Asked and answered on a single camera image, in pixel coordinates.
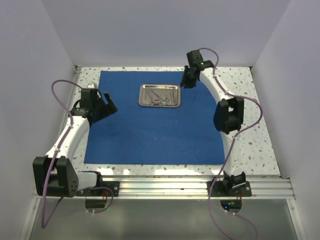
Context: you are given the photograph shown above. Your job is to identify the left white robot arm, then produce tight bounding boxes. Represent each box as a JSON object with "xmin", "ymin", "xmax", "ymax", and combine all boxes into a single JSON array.
[{"xmin": 32, "ymin": 83, "xmax": 118, "ymax": 198}]

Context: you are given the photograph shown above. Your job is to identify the steel surgical scissors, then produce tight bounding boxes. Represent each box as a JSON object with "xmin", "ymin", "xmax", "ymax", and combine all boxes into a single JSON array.
[{"xmin": 145, "ymin": 86, "xmax": 159, "ymax": 106}]

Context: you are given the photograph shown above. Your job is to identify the aluminium left side rail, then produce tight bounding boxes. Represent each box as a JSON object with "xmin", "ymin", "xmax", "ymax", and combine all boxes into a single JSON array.
[{"xmin": 56, "ymin": 65, "xmax": 82, "ymax": 123}]

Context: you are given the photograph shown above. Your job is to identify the aluminium rail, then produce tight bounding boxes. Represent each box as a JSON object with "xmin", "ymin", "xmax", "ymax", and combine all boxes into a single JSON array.
[
  {"xmin": 56, "ymin": 65, "xmax": 82, "ymax": 123},
  {"xmin": 74, "ymin": 175, "xmax": 295, "ymax": 200}
]

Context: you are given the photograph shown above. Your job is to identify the steel surgical forceps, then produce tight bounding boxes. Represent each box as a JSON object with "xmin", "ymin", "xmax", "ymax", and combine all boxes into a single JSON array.
[{"xmin": 170, "ymin": 86, "xmax": 177, "ymax": 106}]

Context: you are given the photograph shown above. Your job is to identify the blue surgical drape cloth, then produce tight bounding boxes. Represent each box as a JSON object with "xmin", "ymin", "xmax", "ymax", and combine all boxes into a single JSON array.
[{"xmin": 84, "ymin": 71, "xmax": 225, "ymax": 165}]

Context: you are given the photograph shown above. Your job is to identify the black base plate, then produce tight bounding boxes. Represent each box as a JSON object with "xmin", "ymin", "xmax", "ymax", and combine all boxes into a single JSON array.
[
  {"xmin": 206, "ymin": 178, "xmax": 252, "ymax": 197},
  {"xmin": 81, "ymin": 181, "xmax": 120, "ymax": 198}
]

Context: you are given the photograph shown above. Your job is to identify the steel hemostat clamp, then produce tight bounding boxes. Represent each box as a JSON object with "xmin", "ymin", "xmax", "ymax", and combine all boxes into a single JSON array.
[{"xmin": 153, "ymin": 88, "xmax": 169, "ymax": 106}]

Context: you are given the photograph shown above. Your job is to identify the silver instrument tray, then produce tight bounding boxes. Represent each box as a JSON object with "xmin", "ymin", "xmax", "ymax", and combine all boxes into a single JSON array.
[{"xmin": 138, "ymin": 83, "xmax": 181, "ymax": 108}]

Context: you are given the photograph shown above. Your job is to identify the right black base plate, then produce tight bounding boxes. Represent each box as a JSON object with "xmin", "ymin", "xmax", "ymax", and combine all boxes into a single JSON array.
[{"xmin": 206, "ymin": 178, "xmax": 252, "ymax": 197}]

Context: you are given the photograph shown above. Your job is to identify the aluminium front rail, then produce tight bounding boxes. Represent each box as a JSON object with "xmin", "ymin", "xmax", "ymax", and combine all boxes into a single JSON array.
[{"xmin": 74, "ymin": 175, "xmax": 295, "ymax": 200}]

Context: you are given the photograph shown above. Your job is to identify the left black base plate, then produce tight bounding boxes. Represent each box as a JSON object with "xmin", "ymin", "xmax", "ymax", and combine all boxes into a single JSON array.
[{"xmin": 81, "ymin": 181, "xmax": 120, "ymax": 198}]

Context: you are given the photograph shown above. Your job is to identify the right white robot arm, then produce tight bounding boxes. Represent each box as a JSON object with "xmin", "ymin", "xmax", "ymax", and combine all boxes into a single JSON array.
[{"xmin": 180, "ymin": 49, "xmax": 246, "ymax": 197}]

